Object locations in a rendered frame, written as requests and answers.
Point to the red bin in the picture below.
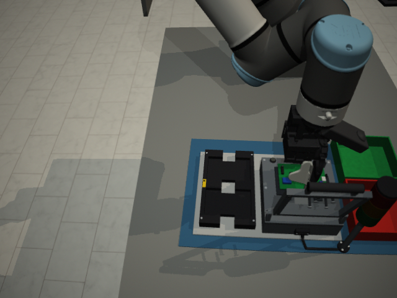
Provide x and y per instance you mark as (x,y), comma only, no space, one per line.
(386,229)

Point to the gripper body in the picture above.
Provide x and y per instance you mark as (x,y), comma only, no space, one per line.
(305,143)

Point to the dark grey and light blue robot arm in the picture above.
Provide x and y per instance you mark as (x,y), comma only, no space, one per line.
(270,37)

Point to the green bin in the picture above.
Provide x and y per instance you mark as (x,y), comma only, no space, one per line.
(378,160)

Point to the green circuit board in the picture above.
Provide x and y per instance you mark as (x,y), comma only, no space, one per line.
(284,181)

